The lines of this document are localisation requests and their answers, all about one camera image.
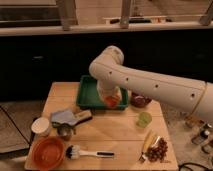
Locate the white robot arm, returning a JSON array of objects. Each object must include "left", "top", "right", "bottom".
[{"left": 89, "top": 46, "right": 213, "bottom": 125}]

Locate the red grapes bunch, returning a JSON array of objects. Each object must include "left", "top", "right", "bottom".
[{"left": 146, "top": 138, "right": 168, "bottom": 162}]

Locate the white paper cup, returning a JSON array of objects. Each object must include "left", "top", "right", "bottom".
[{"left": 31, "top": 117, "right": 51, "bottom": 136}]

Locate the white dish brush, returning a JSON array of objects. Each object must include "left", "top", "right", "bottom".
[{"left": 65, "top": 145, "right": 114, "bottom": 159}]

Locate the dark red bowl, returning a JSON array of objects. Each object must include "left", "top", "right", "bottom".
[{"left": 130, "top": 92, "right": 151, "bottom": 108}]

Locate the blue grey cloth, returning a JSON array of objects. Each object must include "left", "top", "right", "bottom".
[{"left": 51, "top": 109, "right": 77, "bottom": 126}]

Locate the brown block brush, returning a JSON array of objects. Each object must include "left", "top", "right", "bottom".
[{"left": 75, "top": 110, "right": 93, "bottom": 125}]

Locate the orange plastic bowl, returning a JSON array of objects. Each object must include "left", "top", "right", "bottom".
[{"left": 32, "top": 137, "right": 64, "bottom": 171}]

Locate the metal fork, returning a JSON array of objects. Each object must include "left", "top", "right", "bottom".
[{"left": 139, "top": 136, "right": 160, "bottom": 163}]

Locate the red apple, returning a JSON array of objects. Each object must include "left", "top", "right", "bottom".
[{"left": 104, "top": 96, "right": 119, "bottom": 108}]

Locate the black cable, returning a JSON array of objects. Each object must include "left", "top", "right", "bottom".
[{"left": 177, "top": 162, "right": 213, "bottom": 171}]

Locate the green plastic tray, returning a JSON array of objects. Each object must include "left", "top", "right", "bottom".
[{"left": 76, "top": 75, "right": 129, "bottom": 110}]

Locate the light green cup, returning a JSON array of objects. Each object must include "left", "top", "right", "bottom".
[{"left": 136, "top": 112, "right": 152, "bottom": 128}]

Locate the metal measuring cup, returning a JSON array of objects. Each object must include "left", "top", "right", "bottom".
[{"left": 53, "top": 123, "right": 76, "bottom": 141}]

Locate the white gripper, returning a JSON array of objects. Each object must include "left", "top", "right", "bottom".
[{"left": 97, "top": 80, "right": 122, "bottom": 102}]

